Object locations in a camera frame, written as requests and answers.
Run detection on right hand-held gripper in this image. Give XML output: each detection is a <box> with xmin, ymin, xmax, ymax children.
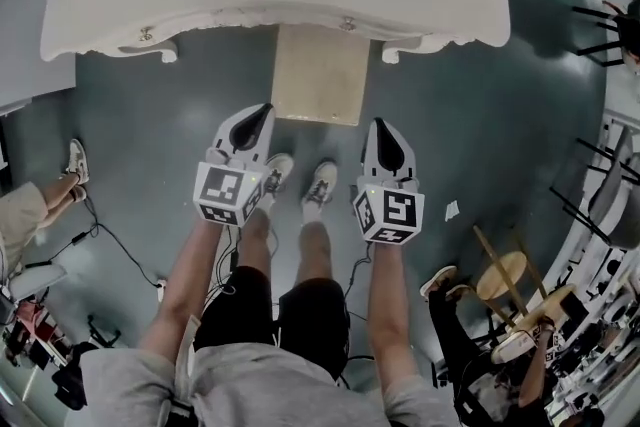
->
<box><xmin>351</xmin><ymin>116</ymin><xmax>427</xmax><ymax>247</ymax></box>

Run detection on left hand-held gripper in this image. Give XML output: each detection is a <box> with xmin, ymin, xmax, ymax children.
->
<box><xmin>192</xmin><ymin>102</ymin><xmax>277</xmax><ymax>230</ymax></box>

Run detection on cream upholstered stool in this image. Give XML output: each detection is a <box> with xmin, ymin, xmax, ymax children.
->
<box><xmin>271</xmin><ymin>23</ymin><xmax>371</xmax><ymax>127</ymax></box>

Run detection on person's left forearm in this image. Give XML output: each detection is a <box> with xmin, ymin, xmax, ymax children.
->
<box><xmin>137</xmin><ymin>214</ymin><xmax>236</xmax><ymax>357</ymax></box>

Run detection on person's right forearm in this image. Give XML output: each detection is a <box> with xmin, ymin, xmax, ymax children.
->
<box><xmin>367</xmin><ymin>239</ymin><xmax>422</xmax><ymax>387</ymax></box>

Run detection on round wooden stool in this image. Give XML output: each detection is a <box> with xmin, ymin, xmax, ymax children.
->
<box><xmin>472</xmin><ymin>224</ymin><xmax>550</xmax><ymax>332</ymax></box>

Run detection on person's left sneaker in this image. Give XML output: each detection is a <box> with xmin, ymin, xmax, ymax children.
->
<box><xmin>262</xmin><ymin>152</ymin><xmax>296</xmax><ymax>211</ymax></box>

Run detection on person's sneaker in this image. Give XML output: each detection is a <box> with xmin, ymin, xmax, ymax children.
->
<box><xmin>262</xmin><ymin>152</ymin><xmax>296</xmax><ymax>211</ymax></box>
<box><xmin>300</xmin><ymin>159</ymin><xmax>339</xmax><ymax>222</ymax></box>

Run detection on person's right sneaker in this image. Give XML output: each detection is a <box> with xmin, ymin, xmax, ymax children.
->
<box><xmin>300</xmin><ymin>159</ymin><xmax>339</xmax><ymax>222</ymax></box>

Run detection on person's left leg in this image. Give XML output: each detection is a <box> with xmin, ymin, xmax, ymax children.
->
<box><xmin>239</xmin><ymin>207</ymin><xmax>275</xmax><ymax>272</ymax></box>

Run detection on person's leg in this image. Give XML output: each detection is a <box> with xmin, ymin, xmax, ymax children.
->
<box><xmin>298</xmin><ymin>219</ymin><xmax>335</xmax><ymax>282</ymax></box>
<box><xmin>239</xmin><ymin>207</ymin><xmax>275</xmax><ymax>272</ymax></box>

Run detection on person's right leg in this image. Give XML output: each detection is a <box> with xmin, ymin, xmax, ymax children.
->
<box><xmin>298</xmin><ymin>219</ymin><xmax>335</xmax><ymax>282</ymax></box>

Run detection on person's black shorts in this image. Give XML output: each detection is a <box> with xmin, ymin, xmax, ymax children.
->
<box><xmin>193</xmin><ymin>264</ymin><xmax>352</xmax><ymax>382</ymax></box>

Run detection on round wooden table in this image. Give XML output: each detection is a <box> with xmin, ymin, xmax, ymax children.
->
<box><xmin>519</xmin><ymin>283</ymin><xmax>577</xmax><ymax>334</ymax></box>

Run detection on grey chair black legs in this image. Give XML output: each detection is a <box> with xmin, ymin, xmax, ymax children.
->
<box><xmin>571</xmin><ymin>0</ymin><xmax>640</xmax><ymax>69</ymax></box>
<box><xmin>548</xmin><ymin>123</ymin><xmax>640</xmax><ymax>250</ymax></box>

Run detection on white paper bag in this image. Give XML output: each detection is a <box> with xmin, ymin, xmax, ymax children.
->
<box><xmin>491</xmin><ymin>328</ymin><xmax>538</xmax><ymax>365</ymax></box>

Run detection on white low cabinet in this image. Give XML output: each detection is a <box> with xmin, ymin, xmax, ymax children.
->
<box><xmin>0</xmin><ymin>114</ymin><xmax>11</xmax><ymax>179</ymax></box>

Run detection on white rounded machine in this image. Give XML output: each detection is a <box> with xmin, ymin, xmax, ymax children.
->
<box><xmin>8</xmin><ymin>263</ymin><xmax>70</xmax><ymax>302</ymax></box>

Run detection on person's grey shirt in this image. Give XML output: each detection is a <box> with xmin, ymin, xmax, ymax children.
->
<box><xmin>79</xmin><ymin>344</ymin><xmax>461</xmax><ymax>427</ymax></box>

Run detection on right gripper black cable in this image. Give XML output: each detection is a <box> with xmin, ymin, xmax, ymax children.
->
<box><xmin>343</xmin><ymin>242</ymin><xmax>375</xmax><ymax>297</ymax></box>

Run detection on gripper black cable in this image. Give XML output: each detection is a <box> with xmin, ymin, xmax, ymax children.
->
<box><xmin>203</xmin><ymin>224</ymin><xmax>242</xmax><ymax>302</ymax></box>
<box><xmin>343</xmin><ymin>242</ymin><xmax>375</xmax><ymax>297</ymax></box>

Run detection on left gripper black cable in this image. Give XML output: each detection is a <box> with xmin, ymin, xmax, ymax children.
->
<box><xmin>203</xmin><ymin>224</ymin><xmax>242</xmax><ymax>302</ymax></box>

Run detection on black power adapter cable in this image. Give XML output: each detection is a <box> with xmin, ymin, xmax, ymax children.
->
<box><xmin>24</xmin><ymin>194</ymin><xmax>169</xmax><ymax>291</ymax></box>

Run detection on pale hanging strap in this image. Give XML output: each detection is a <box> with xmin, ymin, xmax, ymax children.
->
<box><xmin>173</xmin><ymin>313</ymin><xmax>202</xmax><ymax>405</ymax></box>

